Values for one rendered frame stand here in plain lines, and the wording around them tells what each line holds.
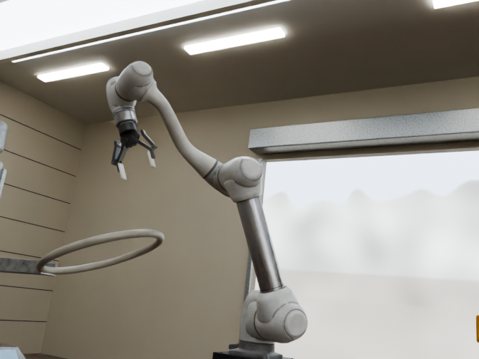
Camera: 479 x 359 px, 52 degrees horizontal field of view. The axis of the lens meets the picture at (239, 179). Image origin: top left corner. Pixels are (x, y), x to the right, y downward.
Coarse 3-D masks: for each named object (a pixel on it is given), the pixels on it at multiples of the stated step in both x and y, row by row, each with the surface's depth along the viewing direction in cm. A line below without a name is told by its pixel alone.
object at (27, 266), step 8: (0, 264) 186; (8, 264) 186; (16, 264) 186; (24, 264) 185; (32, 264) 185; (48, 264) 196; (56, 264) 197; (8, 272) 196; (16, 272) 193; (24, 272) 185; (32, 272) 184; (40, 272) 184
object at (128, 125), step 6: (120, 126) 195; (126, 126) 194; (132, 126) 195; (120, 132) 195; (126, 132) 195; (132, 132) 195; (120, 138) 197; (138, 138) 196; (126, 144) 195; (132, 144) 194
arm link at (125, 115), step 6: (120, 108) 195; (126, 108) 196; (132, 108) 198; (114, 114) 196; (120, 114) 195; (126, 114) 195; (132, 114) 196; (114, 120) 197; (120, 120) 194; (126, 120) 195; (132, 120) 196
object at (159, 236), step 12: (84, 240) 167; (96, 240) 168; (108, 240) 169; (156, 240) 198; (60, 252) 168; (132, 252) 211; (144, 252) 208; (36, 264) 177; (84, 264) 207; (96, 264) 209; (108, 264) 211
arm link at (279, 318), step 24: (240, 168) 189; (240, 192) 193; (240, 216) 197; (264, 216) 197; (264, 240) 193; (264, 264) 192; (264, 288) 192; (288, 288) 193; (264, 312) 189; (288, 312) 184; (264, 336) 195; (288, 336) 183
